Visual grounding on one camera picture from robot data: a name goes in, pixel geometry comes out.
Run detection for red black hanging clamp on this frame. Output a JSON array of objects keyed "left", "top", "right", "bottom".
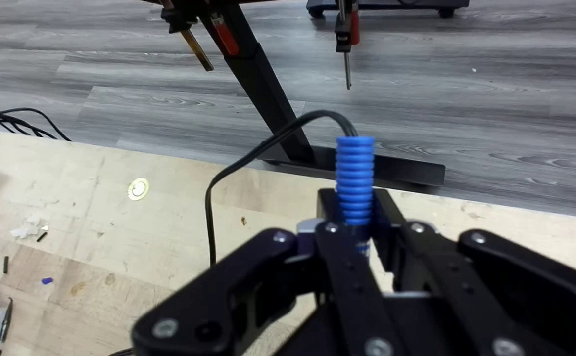
[{"left": 334, "top": 0, "right": 360, "bottom": 88}]

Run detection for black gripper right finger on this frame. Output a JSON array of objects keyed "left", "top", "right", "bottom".
[{"left": 372, "top": 189, "right": 576, "bottom": 356}]

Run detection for blue spot welding pen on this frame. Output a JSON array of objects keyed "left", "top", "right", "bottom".
[{"left": 334, "top": 136, "right": 374, "bottom": 254}]

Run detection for small green tape ring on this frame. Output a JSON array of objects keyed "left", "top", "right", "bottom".
[{"left": 126, "top": 175, "right": 152, "bottom": 201}]

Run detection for black stand with base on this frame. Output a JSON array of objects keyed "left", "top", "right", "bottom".
[{"left": 142, "top": 0, "right": 447, "bottom": 189}]

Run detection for black cables on floor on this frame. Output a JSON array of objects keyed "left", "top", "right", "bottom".
[{"left": 0, "top": 104, "right": 71, "bottom": 142}]

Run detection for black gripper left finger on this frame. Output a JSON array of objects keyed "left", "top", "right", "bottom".
[{"left": 130, "top": 219, "right": 392, "bottom": 356}]

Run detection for black welding pen cable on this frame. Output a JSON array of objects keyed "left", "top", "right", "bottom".
[{"left": 204, "top": 108, "right": 360, "bottom": 266}]

